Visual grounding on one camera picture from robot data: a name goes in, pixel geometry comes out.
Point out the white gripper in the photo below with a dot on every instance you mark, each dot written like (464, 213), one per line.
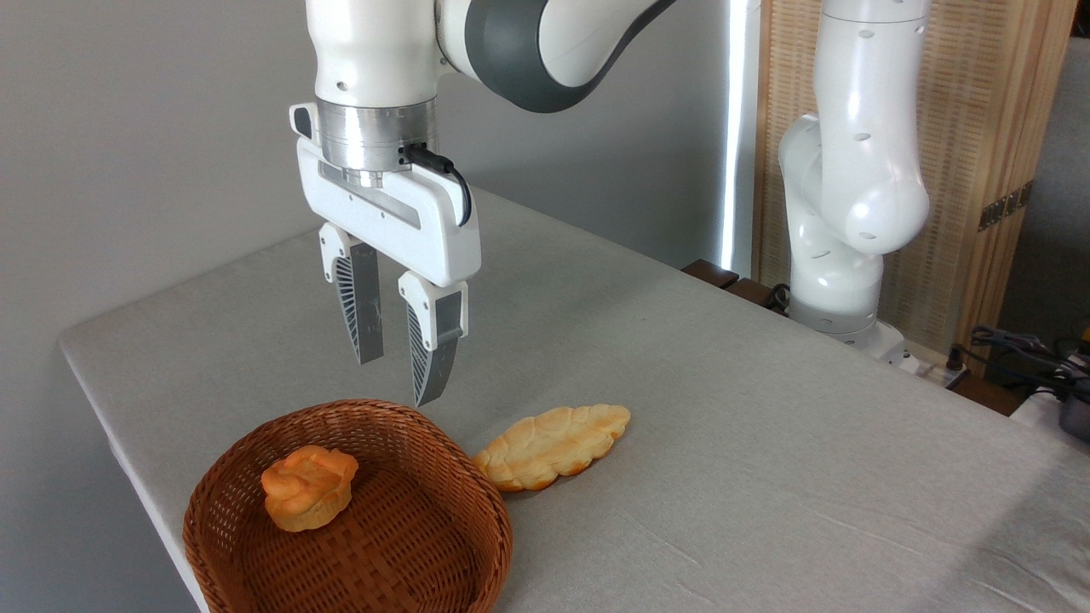
(383, 213)

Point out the long braided bread loaf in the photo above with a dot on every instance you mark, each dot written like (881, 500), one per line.
(553, 443)

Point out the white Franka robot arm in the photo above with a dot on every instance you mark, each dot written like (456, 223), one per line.
(860, 170)

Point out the small round orange bread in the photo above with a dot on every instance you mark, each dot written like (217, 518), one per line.
(308, 489)

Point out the brown woven wicker basket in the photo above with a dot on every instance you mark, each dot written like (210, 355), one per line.
(409, 545)

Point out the dark brown wooden block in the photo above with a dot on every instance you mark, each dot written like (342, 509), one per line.
(711, 272)

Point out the grey tablecloth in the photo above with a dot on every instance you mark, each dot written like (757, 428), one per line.
(724, 477)

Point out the white power strip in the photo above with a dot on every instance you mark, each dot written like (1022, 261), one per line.
(937, 371)

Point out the metal screen hinge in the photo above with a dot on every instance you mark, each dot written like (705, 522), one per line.
(1005, 206)

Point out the wooden slatted folding screen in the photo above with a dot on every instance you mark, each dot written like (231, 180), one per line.
(971, 85)

